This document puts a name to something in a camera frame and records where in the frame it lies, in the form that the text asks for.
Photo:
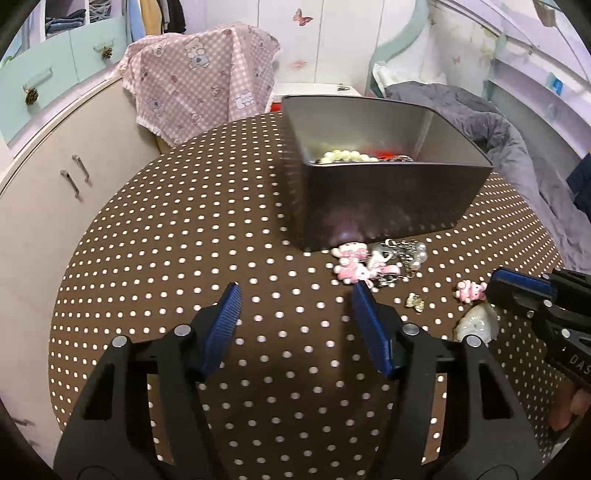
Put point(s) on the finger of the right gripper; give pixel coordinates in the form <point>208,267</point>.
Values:
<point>522,281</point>

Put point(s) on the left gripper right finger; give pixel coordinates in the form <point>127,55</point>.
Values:
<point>486,432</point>

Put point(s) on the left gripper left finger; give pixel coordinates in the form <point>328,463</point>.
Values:
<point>109,435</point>

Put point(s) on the dark metal jewelry box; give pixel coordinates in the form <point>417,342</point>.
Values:
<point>336,192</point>

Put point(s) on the person's right hand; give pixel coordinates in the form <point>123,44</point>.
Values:
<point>569,400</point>

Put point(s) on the small pink charm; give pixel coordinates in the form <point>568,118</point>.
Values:
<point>468,291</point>

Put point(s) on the small gold bow charm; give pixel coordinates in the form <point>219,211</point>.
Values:
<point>416,302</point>

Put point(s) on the grey duvet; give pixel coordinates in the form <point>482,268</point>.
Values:
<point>521,164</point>

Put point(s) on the brown polka dot tablecloth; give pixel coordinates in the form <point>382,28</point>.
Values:
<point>297,396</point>

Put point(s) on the beige cabinet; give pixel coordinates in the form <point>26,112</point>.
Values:
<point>47,202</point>

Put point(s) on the red storage bench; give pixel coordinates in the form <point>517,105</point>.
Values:
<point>281,90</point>

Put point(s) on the white wardrobe with butterflies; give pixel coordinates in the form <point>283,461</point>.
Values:
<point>328,42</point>

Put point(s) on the pink checkered cover cloth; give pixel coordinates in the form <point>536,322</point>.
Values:
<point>184,85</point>

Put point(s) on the teal drawer unit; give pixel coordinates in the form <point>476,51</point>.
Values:
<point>35,78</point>

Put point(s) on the hanging clothes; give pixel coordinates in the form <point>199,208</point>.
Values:
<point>152,17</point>

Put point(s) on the pink charm keychain cluster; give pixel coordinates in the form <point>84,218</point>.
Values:
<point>378,265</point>

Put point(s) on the red string jewelry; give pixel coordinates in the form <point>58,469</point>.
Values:
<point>390,156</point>

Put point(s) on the teal bunk bed frame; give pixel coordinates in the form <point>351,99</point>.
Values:
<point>523,56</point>

